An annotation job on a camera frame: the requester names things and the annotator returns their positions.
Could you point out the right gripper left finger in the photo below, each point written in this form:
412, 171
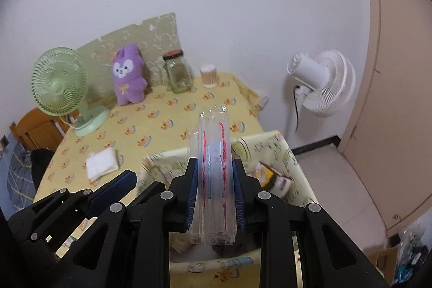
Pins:
130, 248

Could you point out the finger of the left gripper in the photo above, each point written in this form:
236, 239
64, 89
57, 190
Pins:
55, 217

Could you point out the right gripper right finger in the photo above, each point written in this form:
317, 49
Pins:
299, 242

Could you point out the clear striped plastic pack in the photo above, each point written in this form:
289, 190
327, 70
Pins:
214, 219

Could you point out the cartoon tissue pack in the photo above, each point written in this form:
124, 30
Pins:
272, 181

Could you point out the blue plaid pillow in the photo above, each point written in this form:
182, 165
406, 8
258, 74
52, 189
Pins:
20, 183

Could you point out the black garment on chair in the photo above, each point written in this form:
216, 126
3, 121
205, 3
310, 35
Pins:
40, 159

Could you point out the white folded towel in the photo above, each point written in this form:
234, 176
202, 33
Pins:
102, 163

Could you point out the patterned storage box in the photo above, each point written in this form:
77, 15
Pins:
255, 151

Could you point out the beige door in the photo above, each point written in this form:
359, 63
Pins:
388, 138

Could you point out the yellow patterned tablecloth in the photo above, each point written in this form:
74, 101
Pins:
159, 123

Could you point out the green desk fan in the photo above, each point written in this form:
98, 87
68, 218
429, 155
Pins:
59, 85

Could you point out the purple plush toy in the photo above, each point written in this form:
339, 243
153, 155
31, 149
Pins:
128, 75

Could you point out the white standing fan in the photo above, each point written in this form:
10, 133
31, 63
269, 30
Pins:
325, 84

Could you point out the glass jar with lid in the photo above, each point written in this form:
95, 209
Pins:
178, 71

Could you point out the cotton swab container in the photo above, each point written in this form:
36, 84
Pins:
209, 76

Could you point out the wall power socket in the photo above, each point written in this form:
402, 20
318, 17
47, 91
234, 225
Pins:
4, 142

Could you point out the patterned board against wall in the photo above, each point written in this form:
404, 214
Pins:
154, 37

